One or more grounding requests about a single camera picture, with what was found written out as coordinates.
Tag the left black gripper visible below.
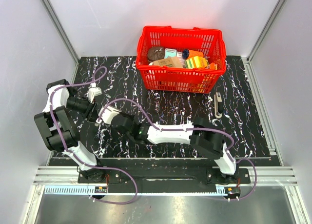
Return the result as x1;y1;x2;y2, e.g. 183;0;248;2
66;96;99;123

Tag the beige staple remover tool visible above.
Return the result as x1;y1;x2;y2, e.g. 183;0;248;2
214;92;224;119

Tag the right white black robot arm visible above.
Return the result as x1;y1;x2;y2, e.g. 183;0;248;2
110;113;239;183

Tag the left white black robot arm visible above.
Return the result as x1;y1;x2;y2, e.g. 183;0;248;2
34;79;106;183

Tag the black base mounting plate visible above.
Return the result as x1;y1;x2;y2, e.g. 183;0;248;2
77;158;251;185

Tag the brown round cookie pack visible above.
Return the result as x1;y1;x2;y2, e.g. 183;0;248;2
147;46;165;62

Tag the brown cardboard box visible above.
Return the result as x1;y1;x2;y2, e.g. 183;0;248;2
149;57;184;68

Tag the light blue small box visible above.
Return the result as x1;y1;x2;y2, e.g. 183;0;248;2
164;48;177;59

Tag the yellow green striped box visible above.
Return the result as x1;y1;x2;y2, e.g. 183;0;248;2
185;56;209;69

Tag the orange bottle blue cap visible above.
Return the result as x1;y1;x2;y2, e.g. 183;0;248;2
182;49;204;60

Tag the orange small packet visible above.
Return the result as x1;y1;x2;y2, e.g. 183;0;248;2
205;63;217;70

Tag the red plastic shopping basket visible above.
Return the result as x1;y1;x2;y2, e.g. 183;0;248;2
136;26;227;94

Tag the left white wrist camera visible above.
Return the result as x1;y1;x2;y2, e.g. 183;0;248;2
87;82;102;102

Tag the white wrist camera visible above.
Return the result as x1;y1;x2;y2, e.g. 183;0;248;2
87;82;102;102
96;106;121;124

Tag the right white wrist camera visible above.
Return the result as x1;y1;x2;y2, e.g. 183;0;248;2
96;106;121;124

